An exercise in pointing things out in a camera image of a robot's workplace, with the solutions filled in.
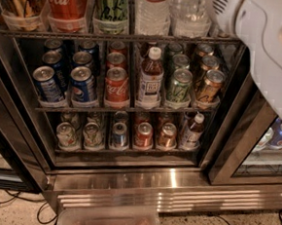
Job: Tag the stainless steel fridge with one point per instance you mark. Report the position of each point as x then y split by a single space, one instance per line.
169 180

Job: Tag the bottom shelf blue can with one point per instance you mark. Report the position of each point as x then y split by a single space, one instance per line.
119 135

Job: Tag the green LaCroix can top shelf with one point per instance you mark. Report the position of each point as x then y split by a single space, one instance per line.
111 15

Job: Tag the clear water bottle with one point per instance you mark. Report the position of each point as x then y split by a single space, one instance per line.
189 18
152 17

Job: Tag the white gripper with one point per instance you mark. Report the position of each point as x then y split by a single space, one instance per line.
261 46

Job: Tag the bottom shelf left white can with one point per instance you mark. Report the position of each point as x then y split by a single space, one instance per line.
67 137

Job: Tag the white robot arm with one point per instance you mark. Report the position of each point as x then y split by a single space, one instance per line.
258 24

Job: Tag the pepsi can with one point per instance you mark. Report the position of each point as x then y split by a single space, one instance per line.
47 87
83 87

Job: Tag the bottom shelf red can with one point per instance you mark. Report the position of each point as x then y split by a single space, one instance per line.
143 138

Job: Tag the front red Coca-Cola can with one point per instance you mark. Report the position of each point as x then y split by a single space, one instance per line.
117 88

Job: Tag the brown tea bottle white cap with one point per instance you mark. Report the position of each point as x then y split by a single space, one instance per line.
150 79

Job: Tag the front green LaCroix can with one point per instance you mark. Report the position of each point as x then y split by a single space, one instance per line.
179 86

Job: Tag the blue can behind door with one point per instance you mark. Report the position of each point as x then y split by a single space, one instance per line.
276 141

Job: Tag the bottom shelf orange can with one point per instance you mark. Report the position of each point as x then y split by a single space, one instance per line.
167 136

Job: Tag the bottom shelf tea bottle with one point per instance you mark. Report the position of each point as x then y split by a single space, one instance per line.
192 132

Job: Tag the red Coca-Cola can top shelf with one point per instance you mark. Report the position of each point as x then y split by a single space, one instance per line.
66 14

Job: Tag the glass fridge door right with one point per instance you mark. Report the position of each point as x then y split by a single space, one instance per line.
244 156

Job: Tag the shelf white can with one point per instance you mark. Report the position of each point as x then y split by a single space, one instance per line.
93 136
67 137

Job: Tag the clear plastic bin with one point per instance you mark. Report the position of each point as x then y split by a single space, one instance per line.
117 215

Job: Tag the front gold can middle shelf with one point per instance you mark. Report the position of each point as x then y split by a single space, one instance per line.
209 88

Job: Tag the front left Pepsi can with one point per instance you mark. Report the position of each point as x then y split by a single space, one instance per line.
47 87

